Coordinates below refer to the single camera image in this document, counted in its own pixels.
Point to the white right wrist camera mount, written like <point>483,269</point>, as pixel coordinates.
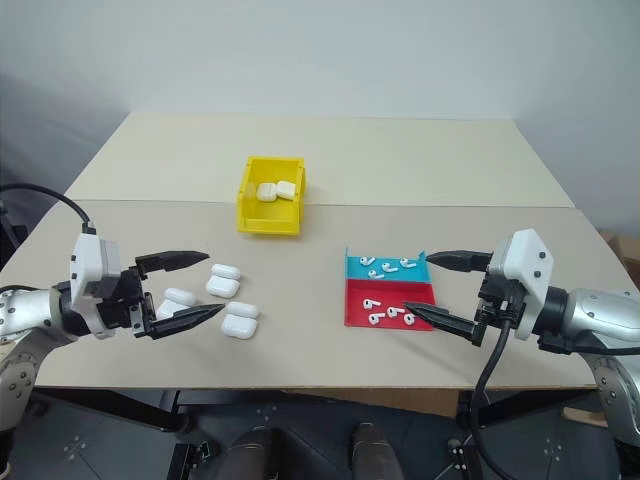
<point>525,262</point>

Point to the black table frame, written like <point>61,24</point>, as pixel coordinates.
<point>150,415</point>

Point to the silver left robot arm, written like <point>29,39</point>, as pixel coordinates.
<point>25,307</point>

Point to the dark rounded shape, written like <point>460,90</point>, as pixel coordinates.
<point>375,452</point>
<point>247,455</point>

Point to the white earbud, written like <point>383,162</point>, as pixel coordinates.
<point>394,311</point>
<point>375,274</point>
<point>367,260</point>
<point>369,303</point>
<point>375,318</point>
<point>407,262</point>
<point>389,267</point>
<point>410,320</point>

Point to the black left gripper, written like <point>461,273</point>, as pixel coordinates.
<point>117,300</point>

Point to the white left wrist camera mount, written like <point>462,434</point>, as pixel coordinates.
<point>89,260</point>

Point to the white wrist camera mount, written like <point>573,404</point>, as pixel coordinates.
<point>525,262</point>
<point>89,260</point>

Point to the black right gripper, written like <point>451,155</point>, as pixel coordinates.
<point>500,305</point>

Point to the yellow plastic bin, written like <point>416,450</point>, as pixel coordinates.
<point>267,220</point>

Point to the black equipment beside table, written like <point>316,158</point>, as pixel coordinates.
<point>11,235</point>

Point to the blue and red tray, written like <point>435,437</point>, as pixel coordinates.
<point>395,292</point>

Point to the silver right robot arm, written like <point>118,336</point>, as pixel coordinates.
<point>595,315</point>

